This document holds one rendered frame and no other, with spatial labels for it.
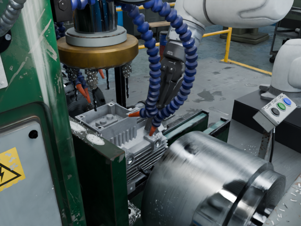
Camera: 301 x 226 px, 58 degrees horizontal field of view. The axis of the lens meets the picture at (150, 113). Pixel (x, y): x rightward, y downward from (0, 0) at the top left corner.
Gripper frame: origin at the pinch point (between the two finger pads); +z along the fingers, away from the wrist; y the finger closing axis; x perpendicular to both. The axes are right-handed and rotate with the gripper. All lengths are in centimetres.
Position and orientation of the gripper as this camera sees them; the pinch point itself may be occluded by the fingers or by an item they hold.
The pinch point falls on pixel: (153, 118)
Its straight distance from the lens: 74.0
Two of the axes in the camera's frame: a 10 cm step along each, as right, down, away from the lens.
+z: -3.4, 9.3, 1.0
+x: 6.0, 1.4, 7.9
